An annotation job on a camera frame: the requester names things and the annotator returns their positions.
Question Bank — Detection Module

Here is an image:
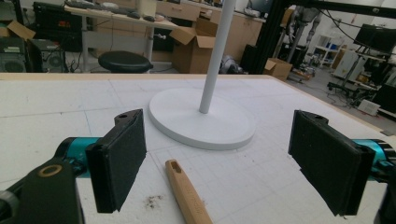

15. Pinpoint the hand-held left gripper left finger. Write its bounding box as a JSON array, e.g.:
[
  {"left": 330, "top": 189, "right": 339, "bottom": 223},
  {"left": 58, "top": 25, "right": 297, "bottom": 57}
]
[{"left": 55, "top": 108, "right": 148, "bottom": 215}]

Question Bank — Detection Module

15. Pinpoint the black equipment case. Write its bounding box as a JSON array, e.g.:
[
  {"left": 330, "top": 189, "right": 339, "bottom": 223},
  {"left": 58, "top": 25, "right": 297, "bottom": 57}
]
[{"left": 32, "top": 1, "right": 84, "bottom": 53}]

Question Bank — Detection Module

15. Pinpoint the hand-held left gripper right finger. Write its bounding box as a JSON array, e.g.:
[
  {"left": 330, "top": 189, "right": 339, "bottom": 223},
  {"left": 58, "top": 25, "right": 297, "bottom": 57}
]
[{"left": 288, "top": 109, "right": 396, "bottom": 217}]

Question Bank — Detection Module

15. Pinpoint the black metal frame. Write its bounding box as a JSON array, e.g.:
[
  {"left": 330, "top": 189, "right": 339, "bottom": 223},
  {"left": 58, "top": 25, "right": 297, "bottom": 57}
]
[{"left": 248, "top": 0, "right": 396, "bottom": 75}]

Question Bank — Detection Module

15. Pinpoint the black computer tower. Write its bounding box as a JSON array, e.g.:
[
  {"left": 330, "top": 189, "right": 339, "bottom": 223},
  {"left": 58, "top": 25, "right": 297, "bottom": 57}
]
[{"left": 28, "top": 38, "right": 67, "bottom": 74}]

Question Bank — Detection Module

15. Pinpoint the wooden desk with white legs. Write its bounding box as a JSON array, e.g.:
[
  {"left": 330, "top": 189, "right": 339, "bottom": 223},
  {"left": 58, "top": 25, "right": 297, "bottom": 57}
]
[{"left": 64, "top": 0, "right": 181, "bottom": 74}]

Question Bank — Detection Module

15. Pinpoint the black monitor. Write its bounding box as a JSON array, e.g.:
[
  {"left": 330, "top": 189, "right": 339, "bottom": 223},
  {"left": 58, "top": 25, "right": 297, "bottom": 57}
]
[{"left": 353, "top": 23, "right": 396, "bottom": 54}]

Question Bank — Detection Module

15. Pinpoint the small cardboard box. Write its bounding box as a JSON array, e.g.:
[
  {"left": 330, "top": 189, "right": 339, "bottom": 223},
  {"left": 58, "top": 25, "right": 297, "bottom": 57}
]
[{"left": 262, "top": 57, "right": 293, "bottom": 82}]

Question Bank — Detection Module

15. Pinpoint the white round-base stand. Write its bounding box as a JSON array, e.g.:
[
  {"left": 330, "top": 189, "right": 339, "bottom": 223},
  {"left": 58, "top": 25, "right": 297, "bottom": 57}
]
[{"left": 148, "top": 0, "right": 257, "bottom": 151}]

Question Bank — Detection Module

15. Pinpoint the flattened cardboard box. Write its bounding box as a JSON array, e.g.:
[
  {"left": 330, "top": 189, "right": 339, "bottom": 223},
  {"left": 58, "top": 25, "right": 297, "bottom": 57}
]
[{"left": 0, "top": 20, "right": 36, "bottom": 42}]

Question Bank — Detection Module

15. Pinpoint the wooden handle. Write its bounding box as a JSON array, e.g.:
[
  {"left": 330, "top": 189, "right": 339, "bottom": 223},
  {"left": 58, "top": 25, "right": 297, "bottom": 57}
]
[{"left": 164, "top": 159, "right": 215, "bottom": 224}]

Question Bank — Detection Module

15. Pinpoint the black round stool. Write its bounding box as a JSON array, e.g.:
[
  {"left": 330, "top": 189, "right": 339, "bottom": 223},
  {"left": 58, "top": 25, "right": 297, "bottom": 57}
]
[{"left": 97, "top": 50, "right": 154, "bottom": 75}]

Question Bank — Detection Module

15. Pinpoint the open cardboard box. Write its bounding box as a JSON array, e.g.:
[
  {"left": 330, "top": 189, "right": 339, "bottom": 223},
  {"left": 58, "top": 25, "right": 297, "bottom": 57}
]
[{"left": 168, "top": 17, "right": 219, "bottom": 75}]

